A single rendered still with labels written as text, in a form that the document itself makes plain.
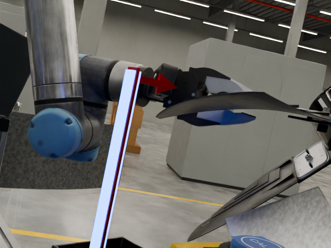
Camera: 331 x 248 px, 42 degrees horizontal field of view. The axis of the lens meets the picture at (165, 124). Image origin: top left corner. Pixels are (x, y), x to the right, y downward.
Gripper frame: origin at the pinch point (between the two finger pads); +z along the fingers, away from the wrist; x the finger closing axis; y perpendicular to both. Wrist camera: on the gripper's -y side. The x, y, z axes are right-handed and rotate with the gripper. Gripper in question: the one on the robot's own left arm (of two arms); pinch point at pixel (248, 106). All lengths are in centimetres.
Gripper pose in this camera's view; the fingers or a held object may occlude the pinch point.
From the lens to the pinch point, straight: 70.0
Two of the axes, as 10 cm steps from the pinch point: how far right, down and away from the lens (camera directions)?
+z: 9.1, 2.1, -3.4
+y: 3.2, 1.2, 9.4
